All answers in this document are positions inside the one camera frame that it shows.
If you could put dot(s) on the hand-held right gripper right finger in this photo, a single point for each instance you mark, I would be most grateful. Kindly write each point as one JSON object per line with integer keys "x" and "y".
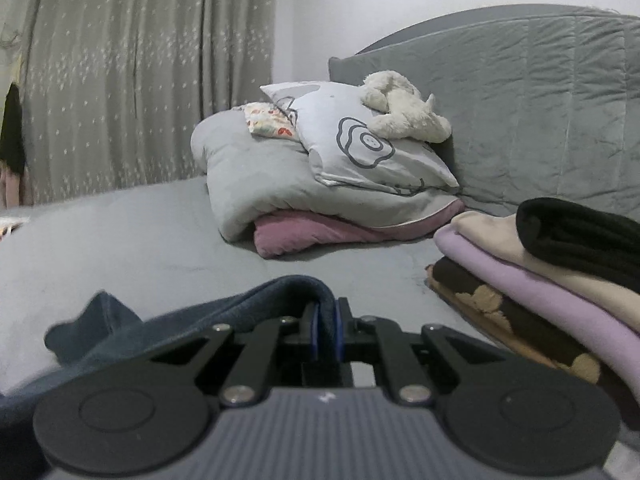
{"x": 340, "y": 335}

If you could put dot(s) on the white plush toy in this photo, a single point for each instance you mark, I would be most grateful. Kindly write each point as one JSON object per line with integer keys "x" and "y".
{"x": 410, "y": 115}

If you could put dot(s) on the brown patterned folded garment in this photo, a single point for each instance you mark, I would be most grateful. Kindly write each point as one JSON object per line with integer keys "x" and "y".
{"x": 465, "y": 280}

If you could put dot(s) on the beige folded garment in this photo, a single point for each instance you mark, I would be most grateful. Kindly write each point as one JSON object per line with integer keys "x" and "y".
{"x": 500, "y": 235}

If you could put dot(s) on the grey flower-print pillow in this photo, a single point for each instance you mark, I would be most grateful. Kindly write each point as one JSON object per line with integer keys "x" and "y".
{"x": 340, "y": 155}

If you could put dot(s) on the grey star-print curtain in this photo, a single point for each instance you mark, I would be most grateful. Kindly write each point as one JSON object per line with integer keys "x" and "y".
{"x": 125, "y": 85}

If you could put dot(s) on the small floral pillow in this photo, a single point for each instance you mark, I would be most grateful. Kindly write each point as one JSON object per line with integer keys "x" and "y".
{"x": 265, "y": 120}

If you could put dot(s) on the black folded garment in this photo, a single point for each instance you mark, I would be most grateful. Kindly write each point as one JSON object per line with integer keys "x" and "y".
{"x": 575, "y": 240}

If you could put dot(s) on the blue denim jeans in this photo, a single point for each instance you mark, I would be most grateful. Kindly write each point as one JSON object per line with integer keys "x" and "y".
{"x": 200, "y": 320}

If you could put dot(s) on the dark hanging garment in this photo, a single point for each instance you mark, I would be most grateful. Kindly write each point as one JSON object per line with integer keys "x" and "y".
{"x": 11, "y": 135}

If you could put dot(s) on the lilac folded garment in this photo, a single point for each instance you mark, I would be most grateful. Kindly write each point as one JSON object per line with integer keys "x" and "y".
{"x": 525, "y": 290}

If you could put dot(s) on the pink folded blanket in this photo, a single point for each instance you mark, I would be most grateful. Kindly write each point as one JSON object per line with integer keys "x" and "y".
{"x": 300, "y": 240}

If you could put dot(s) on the pink hanging garment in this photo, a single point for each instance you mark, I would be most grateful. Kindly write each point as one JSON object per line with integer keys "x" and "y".
{"x": 9, "y": 185}

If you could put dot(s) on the light grey folded duvet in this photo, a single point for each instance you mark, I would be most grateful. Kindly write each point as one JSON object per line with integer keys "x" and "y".
{"x": 250, "y": 175}

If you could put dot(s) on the open book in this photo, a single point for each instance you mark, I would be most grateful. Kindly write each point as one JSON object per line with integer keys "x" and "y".
{"x": 7, "y": 227}

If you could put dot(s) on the grey quilted headboard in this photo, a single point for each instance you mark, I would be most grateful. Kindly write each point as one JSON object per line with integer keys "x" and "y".
{"x": 540, "y": 100}

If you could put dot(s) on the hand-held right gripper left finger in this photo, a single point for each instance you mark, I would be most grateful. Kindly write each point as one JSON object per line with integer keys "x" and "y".
{"x": 314, "y": 335}

